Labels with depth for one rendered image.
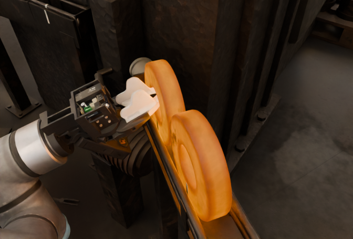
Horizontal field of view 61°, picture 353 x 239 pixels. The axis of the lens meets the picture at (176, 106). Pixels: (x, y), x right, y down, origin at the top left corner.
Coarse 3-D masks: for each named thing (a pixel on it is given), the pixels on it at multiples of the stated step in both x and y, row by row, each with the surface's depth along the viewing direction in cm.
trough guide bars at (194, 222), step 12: (156, 132) 53; (156, 144) 53; (168, 156) 48; (168, 168) 47; (180, 180) 45; (180, 192) 43; (180, 204) 44; (192, 216) 40; (240, 216) 40; (192, 228) 41; (240, 228) 40; (252, 228) 38
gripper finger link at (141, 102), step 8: (136, 96) 49; (144, 96) 50; (136, 104) 50; (144, 104) 51; (152, 104) 52; (120, 112) 51; (128, 112) 51; (136, 112) 52; (152, 112) 52; (128, 120) 51
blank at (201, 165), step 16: (192, 112) 41; (176, 128) 43; (192, 128) 38; (208, 128) 38; (176, 144) 46; (192, 144) 37; (208, 144) 37; (176, 160) 49; (192, 160) 39; (208, 160) 36; (224, 160) 36; (192, 176) 46; (208, 176) 36; (224, 176) 36; (192, 192) 44; (208, 192) 36; (224, 192) 37; (208, 208) 37; (224, 208) 38
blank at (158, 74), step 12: (156, 60) 53; (144, 72) 58; (156, 72) 49; (168, 72) 49; (156, 84) 50; (168, 84) 48; (168, 96) 48; (180, 96) 48; (168, 108) 48; (180, 108) 48; (156, 120) 58; (168, 120) 48; (168, 132) 50; (168, 144) 53
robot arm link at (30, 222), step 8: (24, 216) 47; (32, 216) 47; (40, 216) 48; (8, 224) 46; (16, 224) 45; (24, 224) 45; (32, 224) 45; (40, 224) 46; (48, 224) 48; (0, 232) 41; (8, 232) 41; (16, 232) 42; (24, 232) 42; (32, 232) 43; (40, 232) 44; (48, 232) 46; (56, 232) 49
